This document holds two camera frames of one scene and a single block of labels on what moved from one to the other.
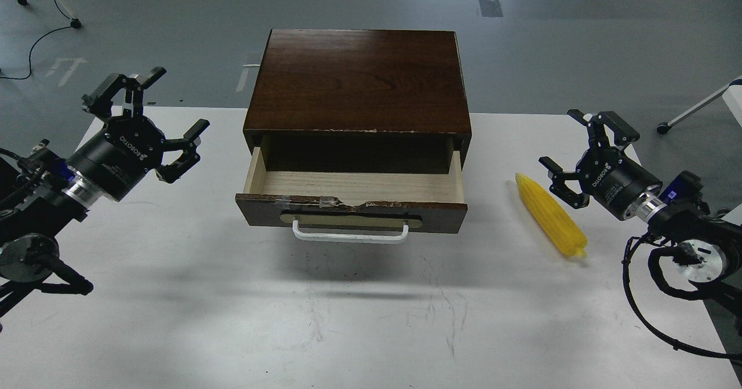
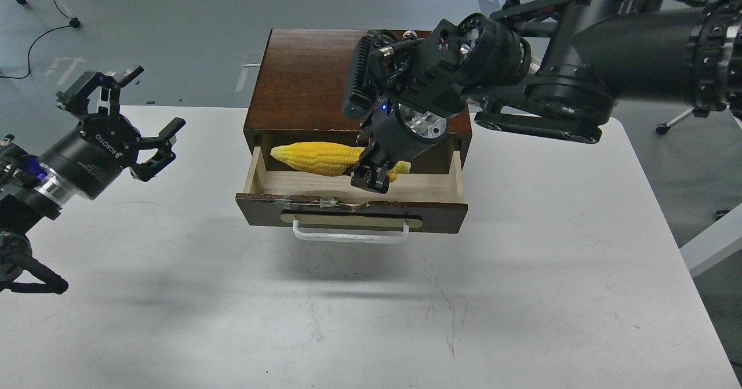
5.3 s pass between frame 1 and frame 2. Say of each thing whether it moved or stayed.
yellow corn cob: moved
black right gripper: moved
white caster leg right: stayed
